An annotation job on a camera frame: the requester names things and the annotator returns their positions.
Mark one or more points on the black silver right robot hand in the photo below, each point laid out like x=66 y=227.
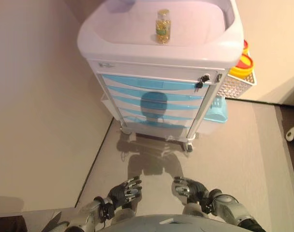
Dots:
x=195 y=191

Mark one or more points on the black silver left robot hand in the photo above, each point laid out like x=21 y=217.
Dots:
x=120 y=193

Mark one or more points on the clear bottle of yellow capsules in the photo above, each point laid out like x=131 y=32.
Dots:
x=163 y=29

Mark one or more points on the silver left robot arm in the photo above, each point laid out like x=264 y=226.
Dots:
x=89 y=212

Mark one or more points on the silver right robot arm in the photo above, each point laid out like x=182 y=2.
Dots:
x=229 y=205

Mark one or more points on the silver right robot leg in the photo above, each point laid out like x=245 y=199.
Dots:
x=193 y=209

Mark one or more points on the grey cart caster wheel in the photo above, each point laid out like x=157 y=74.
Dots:
x=188 y=147

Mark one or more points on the grey robot torso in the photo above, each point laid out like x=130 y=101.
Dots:
x=166 y=224

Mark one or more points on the light blue plastic bin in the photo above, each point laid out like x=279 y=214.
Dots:
x=218 y=111

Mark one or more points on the white side bin of cart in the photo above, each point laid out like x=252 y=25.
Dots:
x=105 y=101

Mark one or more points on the black key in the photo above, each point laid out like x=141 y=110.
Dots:
x=200 y=85
x=203 y=78

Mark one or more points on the white lattice side basket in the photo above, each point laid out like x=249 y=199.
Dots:
x=234 y=87

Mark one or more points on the white bed leg with caster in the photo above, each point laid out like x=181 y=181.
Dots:
x=293 y=134

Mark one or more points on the silver cart latch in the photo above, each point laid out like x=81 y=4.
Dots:
x=218 y=78

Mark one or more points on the brown trousers of person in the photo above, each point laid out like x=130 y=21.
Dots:
x=4 y=224

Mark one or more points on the white medical cart blue drawers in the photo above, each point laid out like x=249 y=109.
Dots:
x=137 y=55

